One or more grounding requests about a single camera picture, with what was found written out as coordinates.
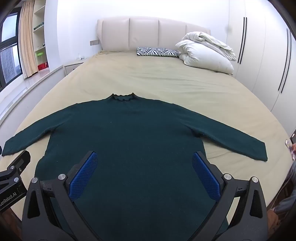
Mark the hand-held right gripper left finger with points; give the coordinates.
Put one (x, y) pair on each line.
(84, 176)

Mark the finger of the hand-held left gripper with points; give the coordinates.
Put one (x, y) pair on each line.
(17, 165)

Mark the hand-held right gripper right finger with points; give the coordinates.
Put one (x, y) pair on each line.
(205, 176)

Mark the dark green sweater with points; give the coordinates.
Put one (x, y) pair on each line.
(138, 139)

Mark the white window sill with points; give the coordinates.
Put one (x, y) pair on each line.
(27, 92)

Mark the grey pants leg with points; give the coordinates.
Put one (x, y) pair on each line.
(286, 204)

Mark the red box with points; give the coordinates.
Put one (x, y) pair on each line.
(43, 66)

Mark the black framed window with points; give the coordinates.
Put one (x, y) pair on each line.
(10, 62)

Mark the white nightstand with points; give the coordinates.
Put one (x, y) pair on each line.
(71, 68)

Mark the green plastic item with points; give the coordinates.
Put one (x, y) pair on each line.
(39, 54)

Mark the bed with beige sheet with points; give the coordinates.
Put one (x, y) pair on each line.
(150, 74)

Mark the white pillow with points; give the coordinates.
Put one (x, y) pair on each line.
(203, 58)

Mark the beige curtain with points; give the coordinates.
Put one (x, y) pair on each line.
(27, 41)

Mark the white wardrobe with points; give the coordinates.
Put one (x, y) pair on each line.
(261, 58)

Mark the zebra print pillow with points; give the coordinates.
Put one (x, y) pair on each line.
(157, 52)

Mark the cream folded duvet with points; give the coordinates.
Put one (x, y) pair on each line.
(215, 41)

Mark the cream padded headboard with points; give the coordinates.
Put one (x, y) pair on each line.
(143, 34)

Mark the white wall shelf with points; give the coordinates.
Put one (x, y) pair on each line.
(40, 37)

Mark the grey wall socket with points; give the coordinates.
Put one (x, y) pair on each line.
(94, 42)

